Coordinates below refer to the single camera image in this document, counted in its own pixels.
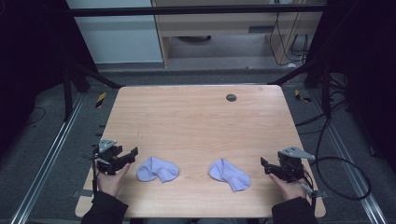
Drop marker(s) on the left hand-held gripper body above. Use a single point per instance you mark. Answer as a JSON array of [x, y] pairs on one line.
[[109, 155]]

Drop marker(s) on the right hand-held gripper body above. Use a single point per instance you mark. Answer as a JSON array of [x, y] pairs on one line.
[[291, 165]]

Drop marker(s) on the person's right hand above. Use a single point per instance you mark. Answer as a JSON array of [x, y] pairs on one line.
[[289, 189]]

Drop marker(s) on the person's left hand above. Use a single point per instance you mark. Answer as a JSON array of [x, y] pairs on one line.
[[110, 183]]

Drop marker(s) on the light purple sock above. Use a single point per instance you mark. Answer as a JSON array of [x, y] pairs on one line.
[[230, 175], [157, 169]]

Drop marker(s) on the grey round table grommet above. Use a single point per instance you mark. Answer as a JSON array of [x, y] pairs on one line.
[[231, 97]]

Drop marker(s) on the black metal stand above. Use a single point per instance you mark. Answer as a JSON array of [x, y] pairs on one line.
[[325, 90], [67, 90]]

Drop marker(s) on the white cabinet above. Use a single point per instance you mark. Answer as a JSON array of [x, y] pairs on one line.
[[118, 37]]

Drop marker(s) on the dark curtain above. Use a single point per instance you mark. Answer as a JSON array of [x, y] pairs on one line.
[[28, 62], [367, 77]]

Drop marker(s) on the light wooden desk furniture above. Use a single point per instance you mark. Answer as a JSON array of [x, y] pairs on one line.
[[218, 28]]

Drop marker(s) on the aluminium floor rail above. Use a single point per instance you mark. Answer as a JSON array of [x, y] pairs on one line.
[[53, 149], [351, 161]]

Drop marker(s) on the black horizontal frame bar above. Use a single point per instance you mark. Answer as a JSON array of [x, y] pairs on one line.
[[186, 11]]

